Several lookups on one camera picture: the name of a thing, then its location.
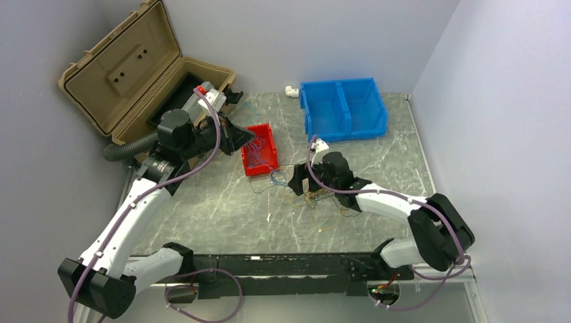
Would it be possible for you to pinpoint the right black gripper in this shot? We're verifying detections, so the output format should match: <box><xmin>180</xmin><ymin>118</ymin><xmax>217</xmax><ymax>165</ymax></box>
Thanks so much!
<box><xmin>288</xmin><ymin>159</ymin><xmax>339</xmax><ymax>196</ymax></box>

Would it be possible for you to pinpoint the white pipe elbow fitting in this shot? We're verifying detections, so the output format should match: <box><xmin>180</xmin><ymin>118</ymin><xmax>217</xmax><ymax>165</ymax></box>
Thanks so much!
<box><xmin>284</xmin><ymin>85</ymin><xmax>300</xmax><ymax>98</ymax></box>

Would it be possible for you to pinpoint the red plastic bin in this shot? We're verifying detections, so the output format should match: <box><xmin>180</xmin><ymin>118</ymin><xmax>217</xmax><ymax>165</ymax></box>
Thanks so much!
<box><xmin>241</xmin><ymin>123</ymin><xmax>279</xmax><ymax>177</ymax></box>

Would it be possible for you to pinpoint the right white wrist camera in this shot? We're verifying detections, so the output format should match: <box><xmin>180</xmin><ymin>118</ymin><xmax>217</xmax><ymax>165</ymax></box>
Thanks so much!
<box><xmin>308</xmin><ymin>138</ymin><xmax>329</xmax><ymax>166</ymax></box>

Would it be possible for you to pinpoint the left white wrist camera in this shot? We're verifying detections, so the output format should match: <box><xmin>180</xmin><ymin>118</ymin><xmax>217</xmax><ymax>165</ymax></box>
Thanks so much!
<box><xmin>196</xmin><ymin>86</ymin><xmax>226</xmax><ymax>114</ymax></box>

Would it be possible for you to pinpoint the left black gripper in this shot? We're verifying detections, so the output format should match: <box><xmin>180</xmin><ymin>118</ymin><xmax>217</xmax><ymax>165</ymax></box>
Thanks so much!
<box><xmin>180</xmin><ymin>110</ymin><xmax>256</xmax><ymax>161</ymax></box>

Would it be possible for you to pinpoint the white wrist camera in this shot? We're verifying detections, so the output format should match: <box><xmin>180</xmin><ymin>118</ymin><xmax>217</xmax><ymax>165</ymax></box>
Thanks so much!
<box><xmin>196</xmin><ymin>86</ymin><xmax>226</xmax><ymax>114</ymax></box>
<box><xmin>308</xmin><ymin>138</ymin><xmax>329</xmax><ymax>166</ymax></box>

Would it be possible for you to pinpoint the black corrugated hose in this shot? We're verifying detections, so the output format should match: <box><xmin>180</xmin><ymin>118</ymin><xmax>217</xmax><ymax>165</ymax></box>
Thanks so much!
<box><xmin>102</xmin><ymin>131</ymin><xmax>159</xmax><ymax>162</ymax></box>

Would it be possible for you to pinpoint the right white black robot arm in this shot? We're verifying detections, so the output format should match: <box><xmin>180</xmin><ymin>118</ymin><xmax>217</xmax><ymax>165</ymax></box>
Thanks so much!
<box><xmin>288</xmin><ymin>151</ymin><xmax>475</xmax><ymax>279</ymax></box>

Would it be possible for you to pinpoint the tan open toolbox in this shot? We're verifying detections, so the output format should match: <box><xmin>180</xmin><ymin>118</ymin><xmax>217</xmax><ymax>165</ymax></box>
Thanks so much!
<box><xmin>58</xmin><ymin>1</ymin><xmax>242</xmax><ymax>162</ymax></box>

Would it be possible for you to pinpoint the blue divided plastic bin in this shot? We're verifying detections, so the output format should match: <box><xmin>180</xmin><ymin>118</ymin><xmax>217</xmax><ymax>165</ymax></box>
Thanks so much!
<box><xmin>300</xmin><ymin>77</ymin><xmax>389</xmax><ymax>142</ymax></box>

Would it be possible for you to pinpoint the grey canister in toolbox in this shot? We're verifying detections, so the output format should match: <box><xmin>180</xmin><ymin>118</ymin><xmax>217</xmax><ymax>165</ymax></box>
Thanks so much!
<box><xmin>182</xmin><ymin>81</ymin><xmax>217</xmax><ymax>120</ymax></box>

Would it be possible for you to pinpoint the black aluminium base frame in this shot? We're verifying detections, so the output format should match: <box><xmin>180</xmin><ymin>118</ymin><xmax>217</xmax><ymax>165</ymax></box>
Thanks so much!
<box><xmin>147</xmin><ymin>252</ymin><xmax>475</xmax><ymax>300</ymax></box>

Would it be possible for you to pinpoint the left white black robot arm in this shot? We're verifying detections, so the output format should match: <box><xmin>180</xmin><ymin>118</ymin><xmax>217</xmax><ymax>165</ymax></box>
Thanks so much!
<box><xmin>57</xmin><ymin>109</ymin><xmax>256</xmax><ymax>322</ymax></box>

